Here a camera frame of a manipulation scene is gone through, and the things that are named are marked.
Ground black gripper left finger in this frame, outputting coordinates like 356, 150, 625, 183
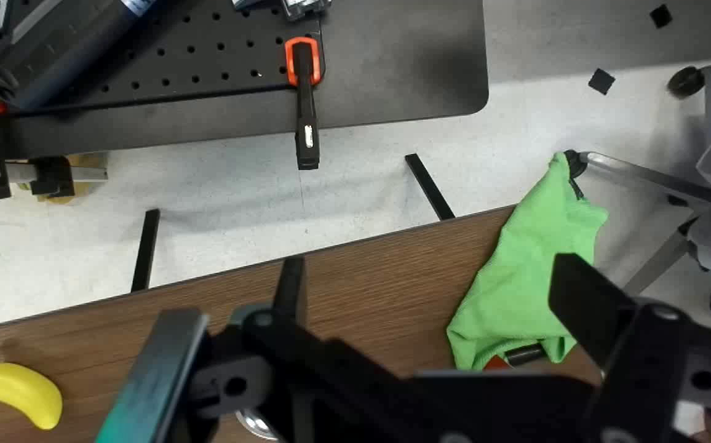
93, 255, 411, 443

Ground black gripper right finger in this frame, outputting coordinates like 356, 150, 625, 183
549, 252, 702, 443

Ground yellow banana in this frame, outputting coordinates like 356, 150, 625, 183
0, 363, 67, 433

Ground green cloth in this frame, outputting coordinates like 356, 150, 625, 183
445, 150, 611, 375

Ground black square floor marker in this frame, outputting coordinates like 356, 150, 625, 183
648, 2, 673, 33
585, 66, 617, 96

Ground black perforated breadboard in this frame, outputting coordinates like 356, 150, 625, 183
0, 0, 489, 160

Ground black metal table frame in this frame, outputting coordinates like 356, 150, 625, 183
127, 150, 458, 296

